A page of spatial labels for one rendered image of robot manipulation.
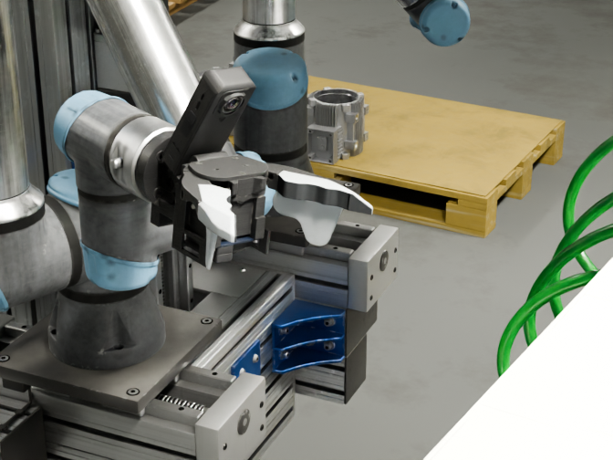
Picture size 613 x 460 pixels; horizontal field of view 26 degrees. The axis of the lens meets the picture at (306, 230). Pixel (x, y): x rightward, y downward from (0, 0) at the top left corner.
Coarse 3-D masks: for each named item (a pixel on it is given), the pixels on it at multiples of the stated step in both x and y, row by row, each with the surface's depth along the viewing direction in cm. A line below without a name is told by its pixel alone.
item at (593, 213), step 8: (600, 200) 147; (608, 200) 146; (592, 208) 147; (600, 208) 147; (608, 208) 146; (584, 216) 148; (592, 216) 148; (576, 224) 149; (584, 224) 148; (568, 232) 150; (576, 232) 149; (568, 240) 150; (560, 248) 151; (560, 272) 153; (552, 280) 153; (552, 304) 155; (560, 304) 155; (560, 312) 155
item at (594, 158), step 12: (600, 144) 153; (612, 144) 152; (588, 156) 155; (600, 156) 154; (588, 168) 155; (576, 180) 156; (576, 192) 157; (564, 204) 159; (564, 216) 159; (564, 228) 160; (576, 240) 160; (588, 264) 160
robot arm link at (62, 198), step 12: (48, 180) 163; (60, 180) 162; (72, 180) 163; (48, 192) 161; (60, 192) 159; (72, 192) 159; (48, 204) 159; (60, 204) 159; (72, 204) 159; (60, 216) 158; (72, 216) 159; (72, 228) 158; (72, 240) 158; (72, 252) 158; (72, 264) 158; (84, 264) 160; (72, 276) 159; (84, 276) 161; (72, 288) 165; (84, 288) 164; (96, 288) 164
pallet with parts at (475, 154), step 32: (320, 96) 464; (352, 96) 463; (384, 96) 516; (416, 96) 516; (320, 128) 453; (352, 128) 455; (384, 128) 485; (416, 128) 485; (448, 128) 485; (480, 128) 485; (512, 128) 485; (544, 128) 485; (320, 160) 457; (352, 160) 458; (384, 160) 458; (416, 160) 458; (448, 160) 458; (480, 160) 458; (512, 160) 458; (544, 160) 493; (448, 192) 436; (480, 192) 434; (512, 192) 465; (448, 224) 441; (480, 224) 435
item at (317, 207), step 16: (288, 176) 117; (304, 176) 117; (288, 192) 116; (304, 192) 116; (320, 192) 115; (336, 192) 115; (352, 192) 114; (288, 208) 118; (304, 208) 117; (320, 208) 117; (336, 208) 116; (352, 208) 114; (368, 208) 114; (304, 224) 118; (320, 224) 117; (336, 224) 117; (320, 240) 118
